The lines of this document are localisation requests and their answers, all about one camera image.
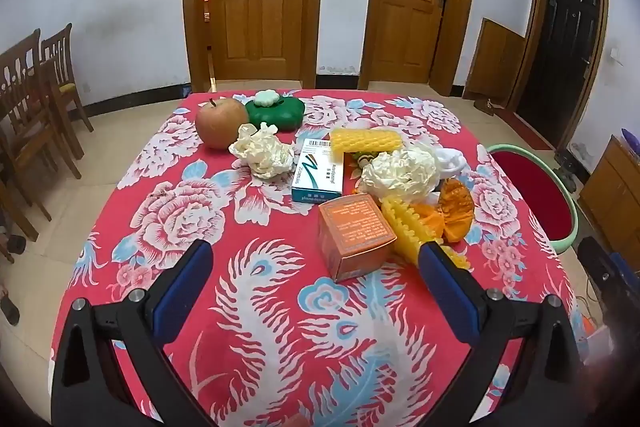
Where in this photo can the low wooden shoe cabinet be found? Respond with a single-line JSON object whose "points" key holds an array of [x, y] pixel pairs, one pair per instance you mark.
{"points": [[495, 62]]}

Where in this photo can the white foam net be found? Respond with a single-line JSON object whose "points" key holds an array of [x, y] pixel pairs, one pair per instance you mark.
{"points": [[400, 174]]}

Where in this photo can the white paper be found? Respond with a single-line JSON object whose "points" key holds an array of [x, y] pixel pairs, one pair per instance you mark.
{"points": [[262, 152]]}

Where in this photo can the purple object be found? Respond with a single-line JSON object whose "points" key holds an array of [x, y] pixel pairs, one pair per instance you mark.
{"points": [[631, 138]]}

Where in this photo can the wooden chair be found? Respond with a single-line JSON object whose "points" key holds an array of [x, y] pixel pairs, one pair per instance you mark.
{"points": [[22, 107], [62, 72]]}

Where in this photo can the wooden door frame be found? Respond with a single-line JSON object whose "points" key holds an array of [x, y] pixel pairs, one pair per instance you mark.
{"points": [[531, 7], [456, 37], [315, 7]]}

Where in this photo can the green clover-shaped container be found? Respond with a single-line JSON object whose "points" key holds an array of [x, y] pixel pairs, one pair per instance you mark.
{"points": [[280, 114]]}

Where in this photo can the white plastic bag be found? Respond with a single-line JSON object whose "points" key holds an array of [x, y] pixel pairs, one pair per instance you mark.
{"points": [[452, 162]]}

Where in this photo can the orange cardboard box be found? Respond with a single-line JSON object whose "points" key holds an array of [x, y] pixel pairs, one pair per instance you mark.
{"points": [[355, 227]]}

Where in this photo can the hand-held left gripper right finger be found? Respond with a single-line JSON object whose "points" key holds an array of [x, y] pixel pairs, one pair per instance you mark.
{"points": [[445, 292]]}

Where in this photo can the wooden side cabinet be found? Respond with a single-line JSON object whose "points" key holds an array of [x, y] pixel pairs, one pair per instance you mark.
{"points": [[610, 187]]}

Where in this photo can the red floral tablecloth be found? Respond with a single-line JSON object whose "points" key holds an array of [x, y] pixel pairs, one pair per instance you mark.
{"points": [[200, 187]]}

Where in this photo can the red door mat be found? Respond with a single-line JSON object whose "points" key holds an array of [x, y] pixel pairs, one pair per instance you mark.
{"points": [[525, 129]]}

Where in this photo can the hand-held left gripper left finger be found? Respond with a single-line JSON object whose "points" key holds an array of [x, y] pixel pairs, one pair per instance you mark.
{"points": [[182, 292]]}

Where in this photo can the yellow foam net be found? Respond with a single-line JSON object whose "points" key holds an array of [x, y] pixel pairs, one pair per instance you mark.
{"points": [[400, 227], [365, 142]]}

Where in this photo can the red apple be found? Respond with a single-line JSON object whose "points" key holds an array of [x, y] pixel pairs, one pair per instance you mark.
{"points": [[220, 124]]}

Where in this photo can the dark slipper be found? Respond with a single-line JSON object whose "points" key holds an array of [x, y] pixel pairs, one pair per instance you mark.
{"points": [[17, 244], [9, 309]]}

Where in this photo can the grey shoe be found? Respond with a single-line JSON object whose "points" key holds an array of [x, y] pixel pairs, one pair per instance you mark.
{"points": [[567, 161], [570, 181]]}

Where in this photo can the white medicine box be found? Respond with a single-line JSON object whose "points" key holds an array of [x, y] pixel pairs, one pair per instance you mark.
{"points": [[317, 177]]}

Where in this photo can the dark entrance door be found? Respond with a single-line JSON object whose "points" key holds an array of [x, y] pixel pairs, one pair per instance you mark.
{"points": [[560, 57]]}

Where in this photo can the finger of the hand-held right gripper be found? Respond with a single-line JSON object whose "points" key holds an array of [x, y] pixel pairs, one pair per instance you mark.
{"points": [[595, 257]]}

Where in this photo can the brown slippers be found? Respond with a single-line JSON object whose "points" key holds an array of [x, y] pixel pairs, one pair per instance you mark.
{"points": [[484, 106]]}

